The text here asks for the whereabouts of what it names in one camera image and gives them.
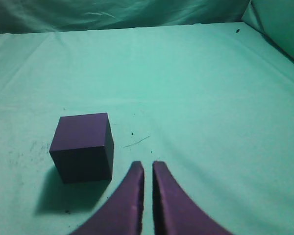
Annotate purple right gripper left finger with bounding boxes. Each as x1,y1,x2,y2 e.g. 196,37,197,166
72,161,145,235

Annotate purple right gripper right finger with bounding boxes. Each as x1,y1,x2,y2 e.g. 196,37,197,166
152,161,231,235

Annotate dark purple cube block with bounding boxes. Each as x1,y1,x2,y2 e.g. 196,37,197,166
49,113,114,184

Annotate green cloth table cover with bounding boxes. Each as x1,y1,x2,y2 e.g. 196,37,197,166
0,23,294,235

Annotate green cloth backdrop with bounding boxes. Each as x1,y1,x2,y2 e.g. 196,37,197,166
0,0,294,59

